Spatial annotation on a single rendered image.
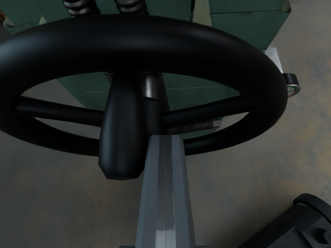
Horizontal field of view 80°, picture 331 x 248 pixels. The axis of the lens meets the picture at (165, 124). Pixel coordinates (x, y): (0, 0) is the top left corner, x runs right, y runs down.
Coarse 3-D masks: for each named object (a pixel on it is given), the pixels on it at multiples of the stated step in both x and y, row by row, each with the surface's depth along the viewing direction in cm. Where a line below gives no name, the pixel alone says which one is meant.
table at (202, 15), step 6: (198, 0) 21; (204, 0) 21; (198, 6) 21; (204, 6) 21; (198, 12) 20; (204, 12) 20; (42, 18) 21; (198, 18) 20; (204, 18) 20; (210, 18) 20; (204, 24) 20; (210, 24) 20
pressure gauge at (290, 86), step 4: (284, 76) 38; (288, 76) 38; (292, 76) 38; (296, 76) 39; (288, 80) 38; (292, 80) 38; (296, 80) 38; (288, 84) 37; (292, 84) 37; (296, 84) 38; (288, 88) 39; (292, 88) 39; (296, 88) 39; (292, 92) 40; (296, 92) 40; (288, 96) 42
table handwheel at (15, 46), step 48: (0, 48) 10; (48, 48) 10; (96, 48) 9; (144, 48) 9; (192, 48) 10; (240, 48) 11; (0, 96) 13; (144, 96) 22; (240, 96) 18; (48, 144) 25; (96, 144) 31; (192, 144) 32
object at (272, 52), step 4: (268, 48) 49; (272, 48) 49; (268, 52) 48; (272, 52) 48; (276, 52) 48; (268, 56) 48; (272, 56) 48; (276, 56) 48; (272, 60) 48; (276, 60) 48; (276, 64) 47; (280, 64) 47; (280, 68) 47
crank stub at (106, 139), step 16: (112, 80) 11; (128, 80) 11; (112, 96) 10; (128, 96) 10; (112, 112) 10; (128, 112) 10; (144, 112) 11; (112, 128) 9; (128, 128) 9; (144, 128) 10; (112, 144) 9; (128, 144) 9; (144, 144) 10; (112, 160) 9; (128, 160) 9; (144, 160) 10; (112, 176) 9; (128, 176) 9
